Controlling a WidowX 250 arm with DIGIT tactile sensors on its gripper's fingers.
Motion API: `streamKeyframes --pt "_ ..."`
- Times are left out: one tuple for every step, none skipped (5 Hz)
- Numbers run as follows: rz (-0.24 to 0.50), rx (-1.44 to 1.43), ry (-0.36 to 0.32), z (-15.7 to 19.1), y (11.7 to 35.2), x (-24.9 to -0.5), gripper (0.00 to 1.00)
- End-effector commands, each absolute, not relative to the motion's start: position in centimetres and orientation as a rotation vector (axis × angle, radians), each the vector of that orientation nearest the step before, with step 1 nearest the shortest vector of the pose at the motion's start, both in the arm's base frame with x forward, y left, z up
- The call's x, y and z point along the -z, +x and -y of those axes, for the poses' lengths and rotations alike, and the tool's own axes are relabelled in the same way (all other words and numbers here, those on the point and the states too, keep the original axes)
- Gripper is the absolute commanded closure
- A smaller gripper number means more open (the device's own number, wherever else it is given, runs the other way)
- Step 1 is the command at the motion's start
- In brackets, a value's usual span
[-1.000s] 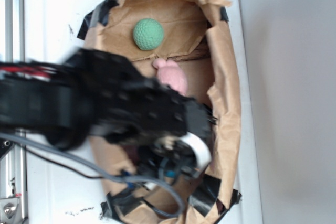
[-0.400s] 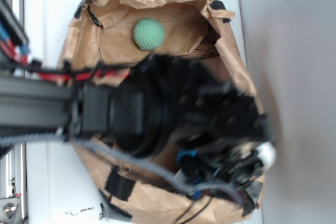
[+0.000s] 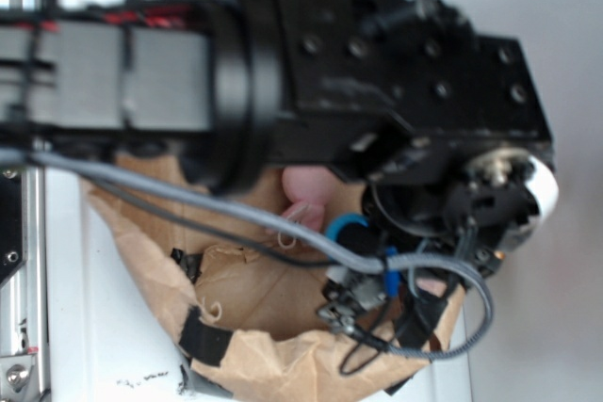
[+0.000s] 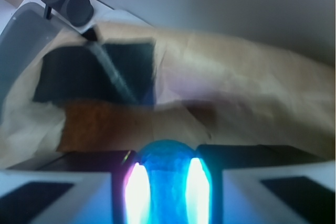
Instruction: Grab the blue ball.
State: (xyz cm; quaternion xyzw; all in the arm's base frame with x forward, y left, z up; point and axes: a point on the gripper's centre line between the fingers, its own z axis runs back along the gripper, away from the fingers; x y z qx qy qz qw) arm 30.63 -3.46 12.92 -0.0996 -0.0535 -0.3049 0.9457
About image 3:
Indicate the pink plush toy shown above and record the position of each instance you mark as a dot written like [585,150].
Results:
[308,190]

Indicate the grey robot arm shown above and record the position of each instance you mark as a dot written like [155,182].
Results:
[146,77]

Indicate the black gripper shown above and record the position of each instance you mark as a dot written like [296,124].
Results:
[442,124]

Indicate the blue knitted ball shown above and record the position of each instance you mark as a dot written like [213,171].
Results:
[340,228]

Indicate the silver aluminium frame rail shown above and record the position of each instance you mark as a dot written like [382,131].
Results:
[25,356]

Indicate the black mounting plate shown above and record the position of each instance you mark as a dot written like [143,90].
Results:
[12,254]

